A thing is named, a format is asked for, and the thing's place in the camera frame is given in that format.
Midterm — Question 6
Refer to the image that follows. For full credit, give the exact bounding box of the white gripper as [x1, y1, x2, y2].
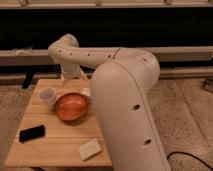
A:
[61, 63, 88, 87]

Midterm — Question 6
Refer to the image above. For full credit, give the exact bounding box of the white ceramic cup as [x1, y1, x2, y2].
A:
[39, 87, 56, 105]

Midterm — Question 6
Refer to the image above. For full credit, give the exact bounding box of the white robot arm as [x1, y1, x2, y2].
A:
[48, 34, 171, 171]

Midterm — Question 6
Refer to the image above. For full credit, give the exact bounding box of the orange ceramic bowl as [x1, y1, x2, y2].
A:
[55, 93, 89, 121]

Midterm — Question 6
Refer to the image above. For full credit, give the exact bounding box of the white small packet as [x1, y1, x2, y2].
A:
[81, 88, 91, 97]

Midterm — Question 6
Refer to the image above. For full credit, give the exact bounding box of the black rectangular block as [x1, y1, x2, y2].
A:
[19, 125, 45, 143]

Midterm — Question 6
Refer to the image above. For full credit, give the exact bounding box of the wooden table board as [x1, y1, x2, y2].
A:
[5, 79, 111, 167]

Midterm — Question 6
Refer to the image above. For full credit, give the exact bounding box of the beige sponge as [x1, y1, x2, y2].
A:
[79, 139, 102, 161]

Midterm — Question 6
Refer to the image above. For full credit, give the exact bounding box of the black cable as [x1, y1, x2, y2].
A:
[166, 151, 213, 171]

